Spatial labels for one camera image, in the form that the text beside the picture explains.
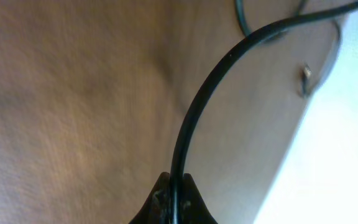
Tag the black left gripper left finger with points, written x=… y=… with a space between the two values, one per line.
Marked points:
x=155 y=208

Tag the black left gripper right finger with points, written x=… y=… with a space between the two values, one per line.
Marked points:
x=193 y=207

